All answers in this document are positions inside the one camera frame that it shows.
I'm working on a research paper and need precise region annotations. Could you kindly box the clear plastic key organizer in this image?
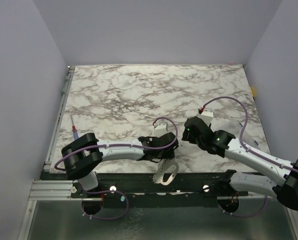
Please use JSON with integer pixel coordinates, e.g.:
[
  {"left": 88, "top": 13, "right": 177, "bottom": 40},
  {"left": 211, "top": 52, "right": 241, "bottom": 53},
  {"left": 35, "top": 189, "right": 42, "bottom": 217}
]
[{"left": 152, "top": 159, "right": 179, "bottom": 186}]

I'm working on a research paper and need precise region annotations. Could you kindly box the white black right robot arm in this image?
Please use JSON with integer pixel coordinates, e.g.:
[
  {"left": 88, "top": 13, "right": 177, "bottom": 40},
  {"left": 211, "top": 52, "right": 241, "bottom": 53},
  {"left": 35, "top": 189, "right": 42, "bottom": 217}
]
[{"left": 182, "top": 116, "right": 298, "bottom": 211}]

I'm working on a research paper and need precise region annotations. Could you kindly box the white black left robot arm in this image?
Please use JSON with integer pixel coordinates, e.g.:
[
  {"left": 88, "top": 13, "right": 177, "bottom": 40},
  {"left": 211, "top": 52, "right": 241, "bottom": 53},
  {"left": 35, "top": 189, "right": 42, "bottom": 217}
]
[{"left": 61, "top": 132, "right": 179, "bottom": 198}]

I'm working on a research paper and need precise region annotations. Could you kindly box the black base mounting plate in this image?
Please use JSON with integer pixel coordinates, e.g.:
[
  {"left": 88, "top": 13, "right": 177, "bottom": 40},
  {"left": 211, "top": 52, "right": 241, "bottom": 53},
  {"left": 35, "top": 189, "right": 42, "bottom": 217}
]
[{"left": 40, "top": 171, "right": 250, "bottom": 208}]

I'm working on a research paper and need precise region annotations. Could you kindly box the clear plastic storage box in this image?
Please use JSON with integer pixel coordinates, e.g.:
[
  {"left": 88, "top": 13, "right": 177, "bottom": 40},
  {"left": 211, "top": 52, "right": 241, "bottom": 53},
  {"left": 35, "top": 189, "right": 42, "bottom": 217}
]
[{"left": 227, "top": 120, "right": 261, "bottom": 150}]

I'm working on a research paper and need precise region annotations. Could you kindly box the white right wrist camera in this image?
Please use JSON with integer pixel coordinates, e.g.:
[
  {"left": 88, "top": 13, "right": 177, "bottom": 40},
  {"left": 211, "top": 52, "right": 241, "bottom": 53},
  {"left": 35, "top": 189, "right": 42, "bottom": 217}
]
[{"left": 198, "top": 107, "right": 214, "bottom": 126}]

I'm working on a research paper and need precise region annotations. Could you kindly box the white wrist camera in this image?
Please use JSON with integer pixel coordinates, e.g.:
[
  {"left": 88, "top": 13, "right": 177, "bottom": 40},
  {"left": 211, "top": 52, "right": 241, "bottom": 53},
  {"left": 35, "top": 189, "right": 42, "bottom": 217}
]
[
  {"left": 198, "top": 107, "right": 214, "bottom": 126},
  {"left": 153, "top": 121, "right": 169, "bottom": 138}
]

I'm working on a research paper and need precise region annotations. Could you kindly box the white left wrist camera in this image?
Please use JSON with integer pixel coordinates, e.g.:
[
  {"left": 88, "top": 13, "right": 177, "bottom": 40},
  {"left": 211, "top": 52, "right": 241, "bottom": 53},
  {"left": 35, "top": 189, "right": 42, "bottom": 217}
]
[{"left": 153, "top": 121, "right": 169, "bottom": 138}]

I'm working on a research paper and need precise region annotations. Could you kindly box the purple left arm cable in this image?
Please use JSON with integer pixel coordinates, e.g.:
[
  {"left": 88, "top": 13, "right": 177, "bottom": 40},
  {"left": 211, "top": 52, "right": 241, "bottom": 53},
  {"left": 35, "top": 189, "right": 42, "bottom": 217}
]
[{"left": 54, "top": 117, "right": 180, "bottom": 172}]

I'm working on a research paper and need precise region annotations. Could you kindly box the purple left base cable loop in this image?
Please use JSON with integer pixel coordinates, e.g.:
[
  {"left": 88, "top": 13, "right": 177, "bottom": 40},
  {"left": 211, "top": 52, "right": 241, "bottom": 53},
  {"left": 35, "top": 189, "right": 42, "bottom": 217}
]
[{"left": 80, "top": 187, "right": 130, "bottom": 221}]

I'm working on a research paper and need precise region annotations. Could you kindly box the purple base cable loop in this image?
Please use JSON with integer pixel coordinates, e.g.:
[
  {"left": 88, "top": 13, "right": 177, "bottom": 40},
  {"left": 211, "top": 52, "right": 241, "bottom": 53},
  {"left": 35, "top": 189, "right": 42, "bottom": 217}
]
[
  {"left": 217, "top": 194, "right": 269, "bottom": 218},
  {"left": 80, "top": 187, "right": 130, "bottom": 221}
]

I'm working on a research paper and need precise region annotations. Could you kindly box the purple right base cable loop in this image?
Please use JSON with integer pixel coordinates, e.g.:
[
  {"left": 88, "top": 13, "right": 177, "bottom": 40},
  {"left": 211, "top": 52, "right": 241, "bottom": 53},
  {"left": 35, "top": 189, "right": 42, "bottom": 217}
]
[{"left": 217, "top": 194, "right": 269, "bottom": 218}]

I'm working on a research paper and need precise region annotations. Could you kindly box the blue red handled screwdriver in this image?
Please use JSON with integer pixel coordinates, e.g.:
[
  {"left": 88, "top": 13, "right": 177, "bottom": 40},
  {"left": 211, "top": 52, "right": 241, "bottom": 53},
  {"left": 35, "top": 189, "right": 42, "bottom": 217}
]
[{"left": 70, "top": 115, "right": 79, "bottom": 140}]

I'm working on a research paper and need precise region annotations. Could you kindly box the aluminium extrusion rail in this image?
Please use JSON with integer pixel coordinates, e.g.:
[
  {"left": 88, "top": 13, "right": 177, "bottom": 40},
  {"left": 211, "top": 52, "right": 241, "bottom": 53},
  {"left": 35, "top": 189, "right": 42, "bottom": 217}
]
[{"left": 28, "top": 180, "right": 73, "bottom": 201}]

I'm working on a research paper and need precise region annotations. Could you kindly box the left side metal rail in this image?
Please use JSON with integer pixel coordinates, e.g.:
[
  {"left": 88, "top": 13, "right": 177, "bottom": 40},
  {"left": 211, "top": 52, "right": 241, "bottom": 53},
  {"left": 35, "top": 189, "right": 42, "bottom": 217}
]
[{"left": 42, "top": 65, "right": 76, "bottom": 172}]

